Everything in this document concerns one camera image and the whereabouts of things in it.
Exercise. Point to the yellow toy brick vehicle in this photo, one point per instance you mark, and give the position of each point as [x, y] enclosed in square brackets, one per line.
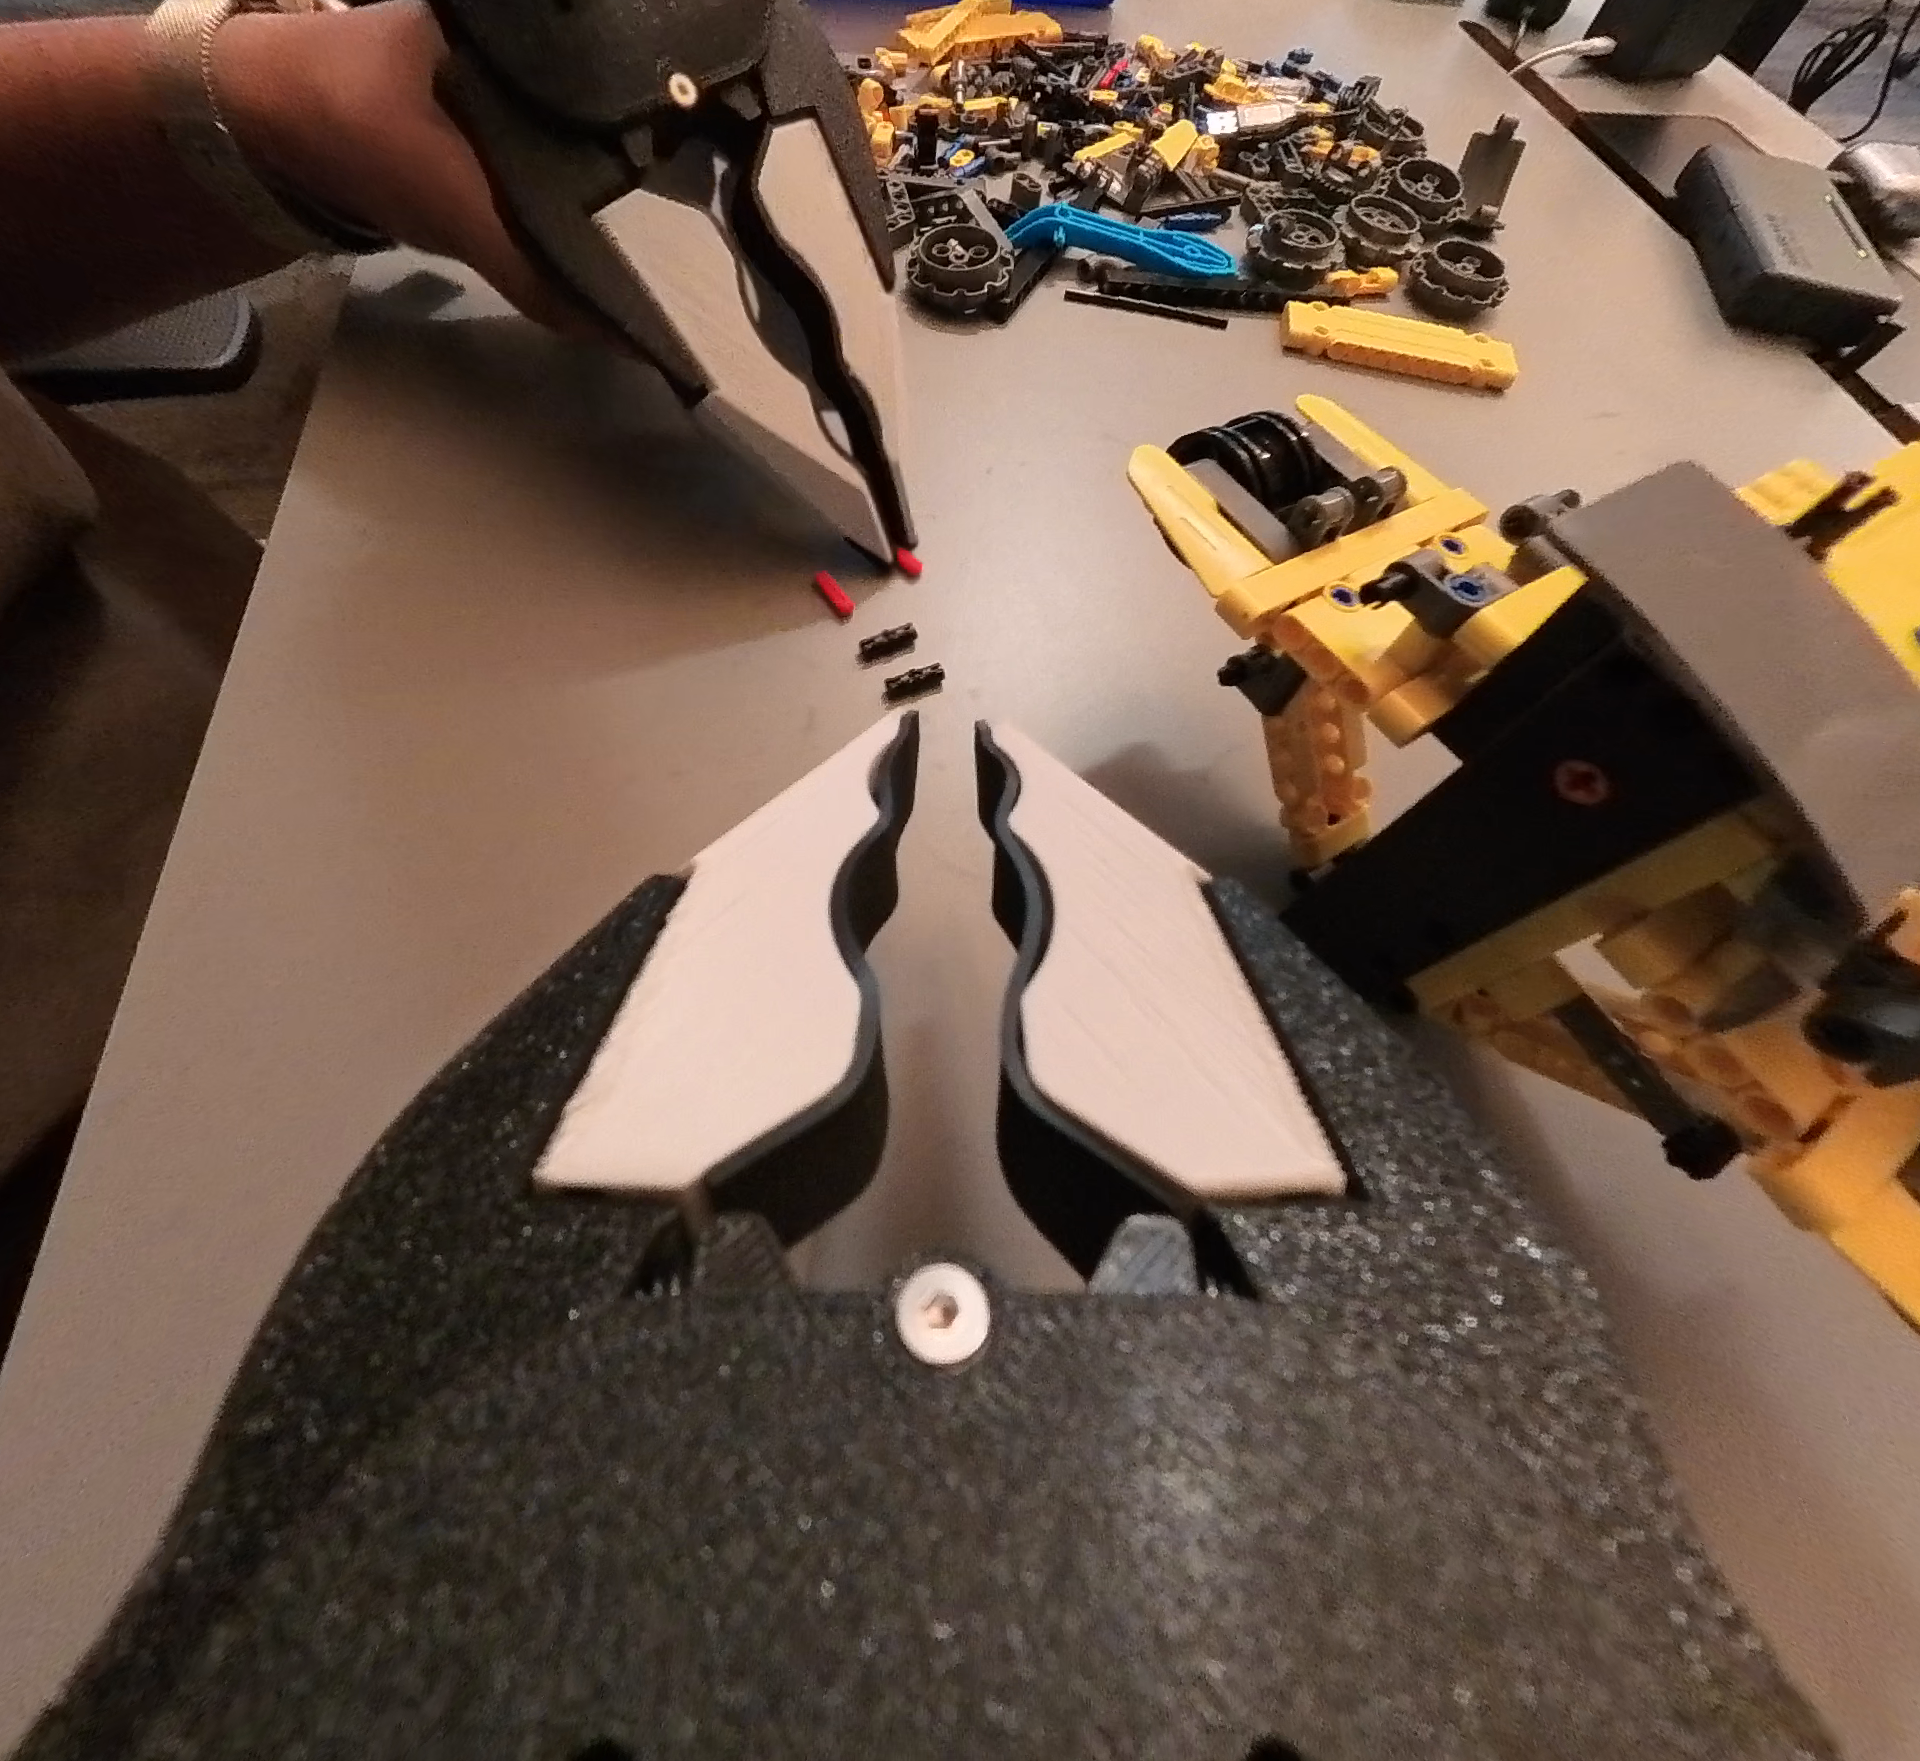
[1500, 770]

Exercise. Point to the blue curved brick piece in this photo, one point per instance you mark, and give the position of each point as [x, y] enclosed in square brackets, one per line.
[1111, 235]

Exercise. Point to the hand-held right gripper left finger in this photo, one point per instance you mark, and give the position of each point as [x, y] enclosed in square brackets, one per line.
[721, 1040]

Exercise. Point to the black power bank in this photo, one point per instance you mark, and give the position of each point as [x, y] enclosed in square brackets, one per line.
[1784, 238]

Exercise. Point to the dark grey upright brick panel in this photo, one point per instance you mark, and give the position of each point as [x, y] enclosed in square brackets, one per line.
[1497, 170]

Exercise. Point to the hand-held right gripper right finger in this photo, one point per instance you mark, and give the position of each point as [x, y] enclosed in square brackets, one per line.
[1163, 1040]

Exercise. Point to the silver rounded device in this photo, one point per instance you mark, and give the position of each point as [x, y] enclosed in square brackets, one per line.
[1883, 170]

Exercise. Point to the grey mesh office chair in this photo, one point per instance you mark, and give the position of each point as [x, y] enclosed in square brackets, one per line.
[164, 351]

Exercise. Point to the long yellow brick panel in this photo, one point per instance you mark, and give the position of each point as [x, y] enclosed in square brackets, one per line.
[1395, 344]

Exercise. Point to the person's left hand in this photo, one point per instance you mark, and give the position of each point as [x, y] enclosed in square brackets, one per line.
[360, 127]

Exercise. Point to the black brick pin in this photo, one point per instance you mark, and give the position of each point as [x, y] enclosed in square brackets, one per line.
[910, 680]
[886, 643]

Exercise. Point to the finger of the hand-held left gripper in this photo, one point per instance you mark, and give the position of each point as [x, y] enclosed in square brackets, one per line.
[848, 261]
[704, 307]

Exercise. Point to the pile of toy brick pieces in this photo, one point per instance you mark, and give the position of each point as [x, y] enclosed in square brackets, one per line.
[1200, 127]

